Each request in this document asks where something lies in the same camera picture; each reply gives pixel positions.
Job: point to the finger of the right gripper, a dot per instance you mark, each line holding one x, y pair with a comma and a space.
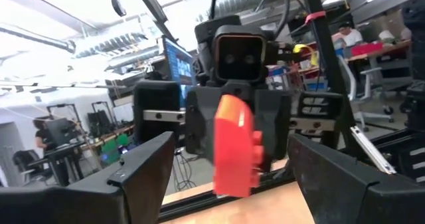
275, 124
199, 124

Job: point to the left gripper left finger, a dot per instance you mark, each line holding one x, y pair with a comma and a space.
149, 184

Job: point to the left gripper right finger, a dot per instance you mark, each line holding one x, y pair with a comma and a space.
332, 190

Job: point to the orange long toy brick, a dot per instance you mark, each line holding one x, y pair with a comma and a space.
232, 151

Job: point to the computer monitor blue screen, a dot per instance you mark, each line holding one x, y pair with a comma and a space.
179, 64

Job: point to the green board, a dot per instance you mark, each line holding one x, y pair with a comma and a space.
111, 149

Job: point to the black standing desk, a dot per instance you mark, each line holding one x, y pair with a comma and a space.
63, 151

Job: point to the white office chair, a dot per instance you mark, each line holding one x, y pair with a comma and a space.
368, 74

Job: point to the red tape strip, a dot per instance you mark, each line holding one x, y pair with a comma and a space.
315, 17

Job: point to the person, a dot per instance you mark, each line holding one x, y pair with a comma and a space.
386, 34
43, 137
348, 36

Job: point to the red storage box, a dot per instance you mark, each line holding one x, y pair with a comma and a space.
367, 48

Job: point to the black office chair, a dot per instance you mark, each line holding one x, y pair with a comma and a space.
26, 161

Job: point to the wooden work table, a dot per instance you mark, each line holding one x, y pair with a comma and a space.
395, 46

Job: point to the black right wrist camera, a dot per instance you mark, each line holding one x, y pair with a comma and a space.
239, 58

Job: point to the silver aluminium rail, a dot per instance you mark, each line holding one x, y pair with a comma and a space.
372, 149

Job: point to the black frame rack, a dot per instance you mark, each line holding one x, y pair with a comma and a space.
99, 121
63, 105

